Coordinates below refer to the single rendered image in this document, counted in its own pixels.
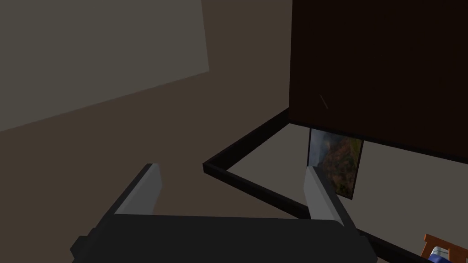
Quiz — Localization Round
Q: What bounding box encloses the landscape wall picture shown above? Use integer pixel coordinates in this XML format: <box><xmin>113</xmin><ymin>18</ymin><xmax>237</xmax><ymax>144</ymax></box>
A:
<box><xmin>307</xmin><ymin>128</ymin><xmax>364</xmax><ymax>200</ymax></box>

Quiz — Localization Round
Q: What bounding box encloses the orange wooden bed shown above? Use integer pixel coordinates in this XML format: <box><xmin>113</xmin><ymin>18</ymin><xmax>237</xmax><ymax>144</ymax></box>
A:
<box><xmin>420</xmin><ymin>234</ymin><xmax>468</xmax><ymax>263</ymax></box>

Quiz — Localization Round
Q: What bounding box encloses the dark brown door leaf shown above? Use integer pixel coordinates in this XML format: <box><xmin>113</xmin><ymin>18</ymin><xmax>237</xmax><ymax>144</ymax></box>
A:
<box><xmin>288</xmin><ymin>0</ymin><xmax>468</xmax><ymax>164</ymax></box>

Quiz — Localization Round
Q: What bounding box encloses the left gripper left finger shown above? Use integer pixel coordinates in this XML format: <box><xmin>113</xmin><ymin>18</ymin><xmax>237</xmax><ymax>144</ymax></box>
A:
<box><xmin>105</xmin><ymin>163</ymin><xmax>163</xmax><ymax>216</ymax></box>

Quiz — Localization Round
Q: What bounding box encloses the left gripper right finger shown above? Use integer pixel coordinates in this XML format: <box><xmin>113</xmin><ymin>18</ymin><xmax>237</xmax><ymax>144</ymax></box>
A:
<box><xmin>303</xmin><ymin>165</ymin><xmax>357</xmax><ymax>228</ymax></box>

